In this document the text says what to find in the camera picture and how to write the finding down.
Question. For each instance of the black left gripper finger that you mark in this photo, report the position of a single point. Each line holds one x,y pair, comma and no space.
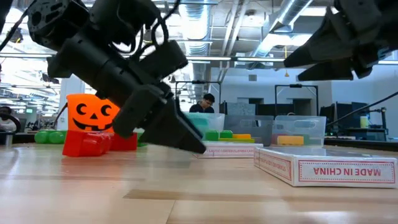
174,133
136,115

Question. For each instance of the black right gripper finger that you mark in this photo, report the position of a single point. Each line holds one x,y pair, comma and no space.
326,46
329,70

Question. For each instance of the dark green small block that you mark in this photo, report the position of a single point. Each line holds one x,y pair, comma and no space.
212,135

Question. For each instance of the white red playing card box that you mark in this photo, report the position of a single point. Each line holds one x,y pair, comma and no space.
342,171
230,151

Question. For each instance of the red two-stud building block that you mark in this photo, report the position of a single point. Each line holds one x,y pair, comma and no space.
84,144

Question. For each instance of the yellow building block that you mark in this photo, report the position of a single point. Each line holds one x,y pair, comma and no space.
242,136
290,140

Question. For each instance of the green two-stud building block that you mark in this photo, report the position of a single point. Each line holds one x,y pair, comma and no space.
49,137

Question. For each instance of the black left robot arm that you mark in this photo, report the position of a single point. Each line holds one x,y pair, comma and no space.
62,18

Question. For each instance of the person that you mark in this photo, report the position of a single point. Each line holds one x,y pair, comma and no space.
203,104
6,123

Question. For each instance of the clear plastic bin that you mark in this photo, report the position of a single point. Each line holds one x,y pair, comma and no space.
214,123
248,127
298,124

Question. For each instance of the orange pumpkin face bucket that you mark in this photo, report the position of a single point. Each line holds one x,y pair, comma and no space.
90,112

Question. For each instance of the black monitors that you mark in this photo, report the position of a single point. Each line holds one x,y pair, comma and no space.
339,116

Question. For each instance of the pale yellow cylinder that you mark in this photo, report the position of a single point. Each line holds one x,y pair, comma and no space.
364,122

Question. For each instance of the clear plastic bin middle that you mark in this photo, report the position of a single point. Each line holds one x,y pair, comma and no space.
248,127

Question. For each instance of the black ceiling device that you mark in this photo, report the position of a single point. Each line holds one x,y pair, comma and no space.
17,35

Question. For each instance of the silver ceiling duct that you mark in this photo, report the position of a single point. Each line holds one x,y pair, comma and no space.
194,18
292,9

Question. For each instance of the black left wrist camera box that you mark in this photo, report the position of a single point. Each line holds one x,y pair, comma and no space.
161,62

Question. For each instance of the black table frame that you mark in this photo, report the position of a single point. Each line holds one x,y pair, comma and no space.
360,145

